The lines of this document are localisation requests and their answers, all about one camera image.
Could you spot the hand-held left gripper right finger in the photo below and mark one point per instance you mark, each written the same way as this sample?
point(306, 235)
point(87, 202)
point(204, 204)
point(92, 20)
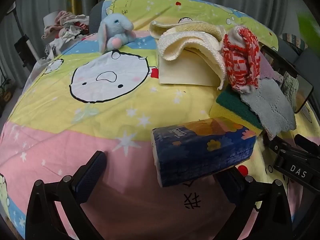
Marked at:
point(231, 185)

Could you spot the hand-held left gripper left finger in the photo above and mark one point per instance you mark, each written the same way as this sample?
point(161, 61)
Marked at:
point(90, 172)

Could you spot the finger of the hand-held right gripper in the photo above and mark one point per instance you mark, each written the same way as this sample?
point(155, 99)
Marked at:
point(307, 142)
point(275, 145)

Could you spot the blue floral tissue pack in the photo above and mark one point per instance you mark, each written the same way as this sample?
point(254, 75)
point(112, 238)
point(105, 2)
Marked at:
point(200, 150)

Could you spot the green fluffy cloth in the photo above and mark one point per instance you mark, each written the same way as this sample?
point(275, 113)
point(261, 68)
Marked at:
point(291, 87)

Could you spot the purple cloth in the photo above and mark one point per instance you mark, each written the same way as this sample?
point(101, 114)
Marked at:
point(266, 66)

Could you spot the grey cloth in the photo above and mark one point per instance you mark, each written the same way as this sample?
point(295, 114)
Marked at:
point(272, 105)

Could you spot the printed pastel bed sheet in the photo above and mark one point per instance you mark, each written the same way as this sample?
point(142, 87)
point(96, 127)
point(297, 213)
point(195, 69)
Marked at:
point(75, 130)

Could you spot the black tray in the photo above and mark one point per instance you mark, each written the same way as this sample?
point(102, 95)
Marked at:
point(301, 90)

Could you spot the yellow green sponge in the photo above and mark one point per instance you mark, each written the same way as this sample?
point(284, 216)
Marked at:
point(232, 105)

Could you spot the grey sofa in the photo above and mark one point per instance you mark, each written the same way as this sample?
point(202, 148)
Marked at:
point(303, 57)

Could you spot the red white patterned cloth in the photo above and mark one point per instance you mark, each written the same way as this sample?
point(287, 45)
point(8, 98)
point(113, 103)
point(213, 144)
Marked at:
point(240, 60)

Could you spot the patterned pillow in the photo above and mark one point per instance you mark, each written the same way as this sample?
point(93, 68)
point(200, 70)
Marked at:
point(292, 40)

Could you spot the potted plant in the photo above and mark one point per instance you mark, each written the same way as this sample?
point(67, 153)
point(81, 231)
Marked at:
point(5, 87)

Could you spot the cream fluffy towel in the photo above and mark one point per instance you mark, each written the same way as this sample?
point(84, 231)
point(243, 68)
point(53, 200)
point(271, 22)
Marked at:
point(180, 42)

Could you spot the black stand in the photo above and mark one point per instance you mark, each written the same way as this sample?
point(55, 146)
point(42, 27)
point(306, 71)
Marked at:
point(25, 47)

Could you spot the blue elephant plush toy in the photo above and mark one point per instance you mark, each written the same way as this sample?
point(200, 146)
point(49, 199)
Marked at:
point(115, 30)

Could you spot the yellow towel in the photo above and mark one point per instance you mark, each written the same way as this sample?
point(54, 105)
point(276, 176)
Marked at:
point(190, 26)

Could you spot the pile of clothes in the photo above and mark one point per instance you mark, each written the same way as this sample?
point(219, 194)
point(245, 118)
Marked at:
point(67, 25)

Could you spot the grey headboard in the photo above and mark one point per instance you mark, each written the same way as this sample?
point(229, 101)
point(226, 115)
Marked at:
point(95, 12)

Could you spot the white lampshade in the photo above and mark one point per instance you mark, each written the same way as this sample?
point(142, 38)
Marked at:
point(48, 17)

